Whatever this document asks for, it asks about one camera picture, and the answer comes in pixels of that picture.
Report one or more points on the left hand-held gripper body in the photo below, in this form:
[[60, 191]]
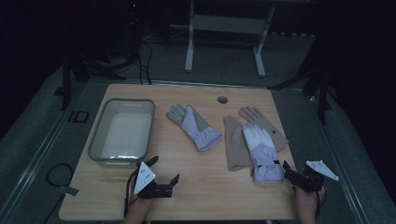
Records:
[[144, 179]]

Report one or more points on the grey floor tag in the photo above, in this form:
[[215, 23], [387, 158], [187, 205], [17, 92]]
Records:
[[69, 190]]

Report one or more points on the purple and white glove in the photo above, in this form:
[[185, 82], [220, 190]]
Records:
[[263, 152]]

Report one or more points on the clear plastic bin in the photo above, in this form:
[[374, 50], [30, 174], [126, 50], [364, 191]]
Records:
[[124, 133]]

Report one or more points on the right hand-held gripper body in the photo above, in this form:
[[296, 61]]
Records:
[[309, 182]]

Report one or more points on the person's left hand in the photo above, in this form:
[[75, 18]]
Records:
[[140, 205]]

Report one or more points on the beige glove with dark button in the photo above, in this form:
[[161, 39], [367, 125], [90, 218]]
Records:
[[267, 123]]

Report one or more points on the grey table grommet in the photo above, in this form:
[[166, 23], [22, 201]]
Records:
[[222, 100]]

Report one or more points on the white metal stand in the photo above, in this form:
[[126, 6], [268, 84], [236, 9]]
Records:
[[227, 25]]

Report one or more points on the black stand with angled legs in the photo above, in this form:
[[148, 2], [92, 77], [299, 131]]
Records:
[[317, 90]]

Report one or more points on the black tripod stand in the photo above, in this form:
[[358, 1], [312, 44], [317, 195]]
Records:
[[81, 71]]

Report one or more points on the plain beige glove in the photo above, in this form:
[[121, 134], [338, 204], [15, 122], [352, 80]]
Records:
[[235, 146]]

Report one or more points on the purple and grey glove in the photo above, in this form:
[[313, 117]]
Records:
[[196, 129]]

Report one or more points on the person's right hand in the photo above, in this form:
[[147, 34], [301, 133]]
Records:
[[308, 200]]

